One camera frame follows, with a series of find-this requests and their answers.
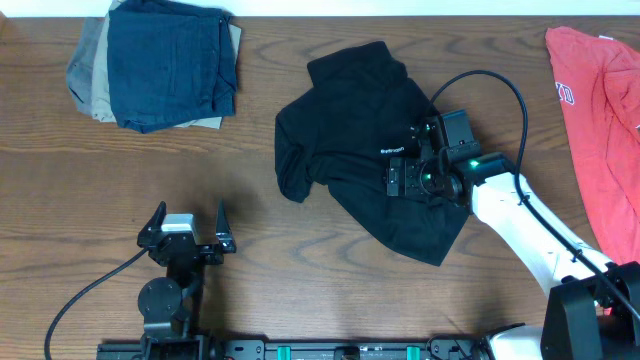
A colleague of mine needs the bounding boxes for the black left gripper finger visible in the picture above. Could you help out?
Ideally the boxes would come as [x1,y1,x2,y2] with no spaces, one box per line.
[215,201,237,253]
[137,201,167,249]

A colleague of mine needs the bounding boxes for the red t-shirt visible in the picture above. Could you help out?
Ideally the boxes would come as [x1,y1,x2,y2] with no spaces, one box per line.
[545,27,639,264]

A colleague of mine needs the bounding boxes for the grey folded trousers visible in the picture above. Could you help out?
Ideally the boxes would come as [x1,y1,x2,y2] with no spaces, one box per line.
[66,17,103,115]

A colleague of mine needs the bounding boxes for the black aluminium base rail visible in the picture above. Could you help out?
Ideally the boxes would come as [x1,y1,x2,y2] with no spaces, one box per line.
[96,337,493,360]

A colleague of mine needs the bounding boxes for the black t-shirt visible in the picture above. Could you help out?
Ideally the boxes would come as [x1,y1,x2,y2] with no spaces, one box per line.
[274,41,468,266]

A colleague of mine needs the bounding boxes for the navy folded trousers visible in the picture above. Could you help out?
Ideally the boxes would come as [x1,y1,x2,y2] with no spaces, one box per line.
[106,0,238,133]

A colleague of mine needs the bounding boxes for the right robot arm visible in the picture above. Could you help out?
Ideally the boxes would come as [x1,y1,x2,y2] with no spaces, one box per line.
[386,114,639,359]

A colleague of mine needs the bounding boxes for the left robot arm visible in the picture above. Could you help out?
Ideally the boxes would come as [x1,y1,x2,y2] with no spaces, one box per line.
[137,202,237,359]

